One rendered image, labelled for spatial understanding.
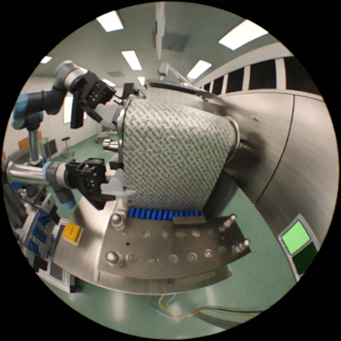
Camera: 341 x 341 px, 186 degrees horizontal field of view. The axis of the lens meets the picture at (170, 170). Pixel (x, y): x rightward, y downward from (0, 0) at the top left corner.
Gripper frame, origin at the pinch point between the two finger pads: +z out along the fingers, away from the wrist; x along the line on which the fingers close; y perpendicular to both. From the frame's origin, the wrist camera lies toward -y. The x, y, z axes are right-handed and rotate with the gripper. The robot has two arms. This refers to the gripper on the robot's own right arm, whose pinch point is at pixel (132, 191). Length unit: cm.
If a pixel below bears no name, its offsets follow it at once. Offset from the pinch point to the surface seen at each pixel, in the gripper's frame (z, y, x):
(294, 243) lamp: 29.6, 8.8, -24.8
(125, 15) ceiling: -67, 171, 85
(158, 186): 6.6, 2.8, -0.2
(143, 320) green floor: -3, -109, -74
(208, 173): 18.4, 7.9, -0.2
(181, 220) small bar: 13.2, -4.2, -5.3
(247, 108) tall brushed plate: 30.4, 28.9, 6.6
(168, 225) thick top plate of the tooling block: 10.1, -6.0, -5.8
